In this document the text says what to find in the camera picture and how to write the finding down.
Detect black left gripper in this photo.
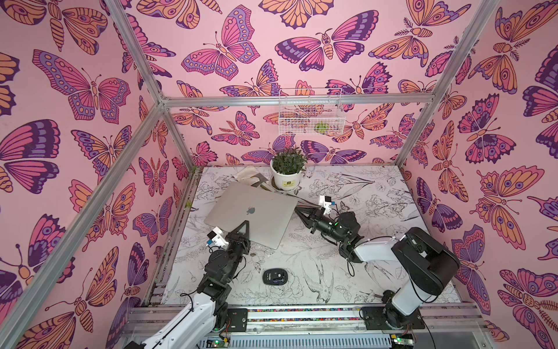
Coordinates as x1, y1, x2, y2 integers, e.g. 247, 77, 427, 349
222, 222, 249, 284

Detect silver laptop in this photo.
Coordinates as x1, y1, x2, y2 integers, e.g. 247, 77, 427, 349
204, 182, 298, 250

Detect black wireless mouse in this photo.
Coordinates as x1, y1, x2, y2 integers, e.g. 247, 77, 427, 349
262, 268, 289, 286

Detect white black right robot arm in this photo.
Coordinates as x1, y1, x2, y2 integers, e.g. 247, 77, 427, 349
294, 207, 461, 330

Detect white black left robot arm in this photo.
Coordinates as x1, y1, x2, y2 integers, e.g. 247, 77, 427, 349
125, 220, 251, 348

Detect green plant in white pot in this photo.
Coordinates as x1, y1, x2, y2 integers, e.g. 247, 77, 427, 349
270, 148, 307, 191

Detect white grey work glove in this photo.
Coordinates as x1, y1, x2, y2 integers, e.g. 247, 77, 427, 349
234, 166, 268, 188

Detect green ball in basket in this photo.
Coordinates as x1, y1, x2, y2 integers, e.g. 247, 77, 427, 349
314, 122, 330, 135

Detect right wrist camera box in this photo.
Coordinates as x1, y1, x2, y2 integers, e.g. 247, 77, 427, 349
318, 195, 336, 215

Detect white wire wall basket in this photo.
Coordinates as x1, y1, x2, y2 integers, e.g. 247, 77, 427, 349
277, 95, 346, 137

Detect aluminium frame struts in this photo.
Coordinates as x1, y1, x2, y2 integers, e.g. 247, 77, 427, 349
0, 0, 498, 349

